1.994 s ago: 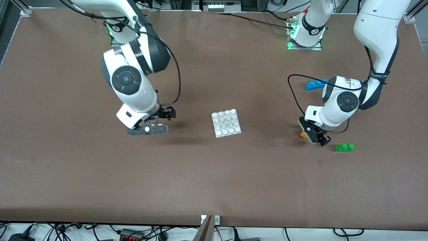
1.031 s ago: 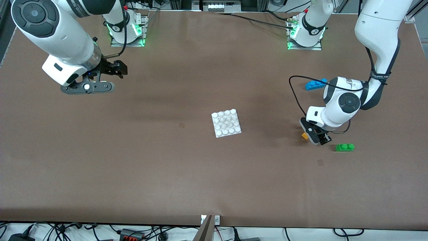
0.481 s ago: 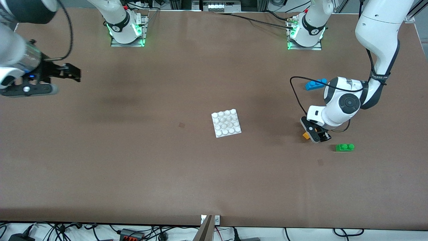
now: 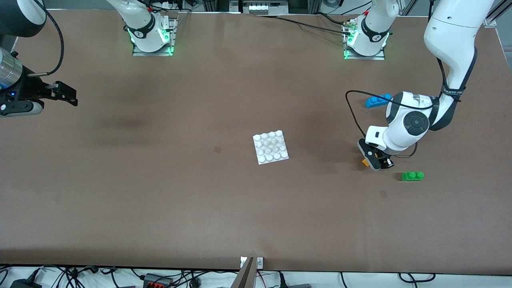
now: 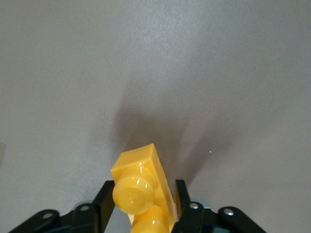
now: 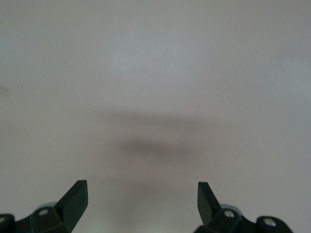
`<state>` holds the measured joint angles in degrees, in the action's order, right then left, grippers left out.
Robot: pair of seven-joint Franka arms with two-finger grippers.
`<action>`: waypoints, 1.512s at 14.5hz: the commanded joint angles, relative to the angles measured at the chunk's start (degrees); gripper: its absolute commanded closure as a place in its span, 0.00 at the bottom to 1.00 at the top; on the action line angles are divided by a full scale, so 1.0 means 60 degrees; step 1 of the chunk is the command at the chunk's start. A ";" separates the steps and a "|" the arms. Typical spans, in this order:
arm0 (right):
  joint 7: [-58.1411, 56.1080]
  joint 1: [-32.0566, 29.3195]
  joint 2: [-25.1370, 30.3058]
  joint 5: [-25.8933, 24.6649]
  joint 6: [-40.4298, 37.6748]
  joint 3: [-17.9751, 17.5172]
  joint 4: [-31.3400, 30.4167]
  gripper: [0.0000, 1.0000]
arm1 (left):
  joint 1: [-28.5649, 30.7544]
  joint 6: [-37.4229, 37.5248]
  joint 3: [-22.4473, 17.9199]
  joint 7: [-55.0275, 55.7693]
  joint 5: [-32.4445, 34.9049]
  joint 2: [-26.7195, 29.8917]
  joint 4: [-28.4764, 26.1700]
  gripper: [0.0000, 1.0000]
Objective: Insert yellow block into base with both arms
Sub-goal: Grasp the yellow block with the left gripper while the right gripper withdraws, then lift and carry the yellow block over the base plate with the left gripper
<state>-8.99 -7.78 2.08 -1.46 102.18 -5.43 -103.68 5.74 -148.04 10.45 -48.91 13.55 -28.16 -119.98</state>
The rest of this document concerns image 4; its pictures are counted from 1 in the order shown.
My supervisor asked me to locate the blue toy brick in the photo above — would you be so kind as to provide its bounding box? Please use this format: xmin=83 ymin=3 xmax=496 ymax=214
xmin=365 ymin=94 xmax=392 ymax=109

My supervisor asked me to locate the left arm black cable strap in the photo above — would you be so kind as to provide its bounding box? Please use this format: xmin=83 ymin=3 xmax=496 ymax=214
xmin=441 ymin=85 xmax=467 ymax=98

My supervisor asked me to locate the white power strip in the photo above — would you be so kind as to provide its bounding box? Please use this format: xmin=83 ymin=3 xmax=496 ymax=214
xmin=158 ymin=0 xmax=192 ymax=12

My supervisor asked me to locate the white studded base plate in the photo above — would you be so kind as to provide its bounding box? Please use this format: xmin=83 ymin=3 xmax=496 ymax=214
xmin=253 ymin=130 xmax=289 ymax=165

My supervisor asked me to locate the grey socket strip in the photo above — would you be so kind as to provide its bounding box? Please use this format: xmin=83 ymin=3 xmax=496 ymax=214
xmin=230 ymin=0 xmax=289 ymax=15

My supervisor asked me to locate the black connector cable tangle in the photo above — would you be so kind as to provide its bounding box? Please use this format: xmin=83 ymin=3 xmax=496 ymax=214
xmin=60 ymin=267 xmax=98 ymax=288

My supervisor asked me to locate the black orange terminal box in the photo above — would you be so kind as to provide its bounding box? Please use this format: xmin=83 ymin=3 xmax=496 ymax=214
xmin=142 ymin=273 xmax=173 ymax=288

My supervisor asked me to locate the long black table cable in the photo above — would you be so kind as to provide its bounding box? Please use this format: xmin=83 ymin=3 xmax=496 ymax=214
xmin=256 ymin=15 xmax=352 ymax=36

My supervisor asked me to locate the short black table cable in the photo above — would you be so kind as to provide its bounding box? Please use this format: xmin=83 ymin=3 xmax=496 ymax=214
xmin=312 ymin=12 xmax=348 ymax=26

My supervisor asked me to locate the grey metal post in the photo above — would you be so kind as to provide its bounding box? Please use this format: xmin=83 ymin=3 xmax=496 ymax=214
xmin=231 ymin=257 xmax=256 ymax=288

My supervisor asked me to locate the looped black floor cable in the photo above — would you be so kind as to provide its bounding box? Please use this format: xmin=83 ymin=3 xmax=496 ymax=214
xmin=398 ymin=273 xmax=436 ymax=283

